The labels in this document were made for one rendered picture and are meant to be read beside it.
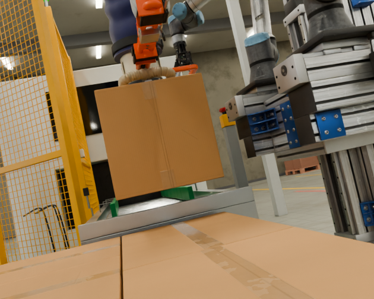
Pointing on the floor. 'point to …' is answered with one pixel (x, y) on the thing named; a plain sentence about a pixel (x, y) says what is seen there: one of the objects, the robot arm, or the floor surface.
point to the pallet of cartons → (292, 165)
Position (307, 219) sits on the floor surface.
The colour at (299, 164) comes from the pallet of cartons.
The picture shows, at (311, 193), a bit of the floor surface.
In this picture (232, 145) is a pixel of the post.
